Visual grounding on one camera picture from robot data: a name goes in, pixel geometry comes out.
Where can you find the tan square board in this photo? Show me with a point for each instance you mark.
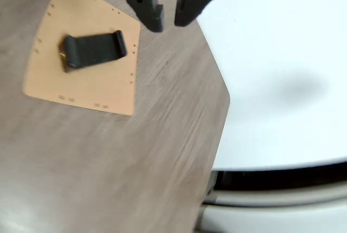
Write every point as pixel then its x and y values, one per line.
pixel 81 89

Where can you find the black block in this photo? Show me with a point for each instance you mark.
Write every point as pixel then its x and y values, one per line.
pixel 92 50

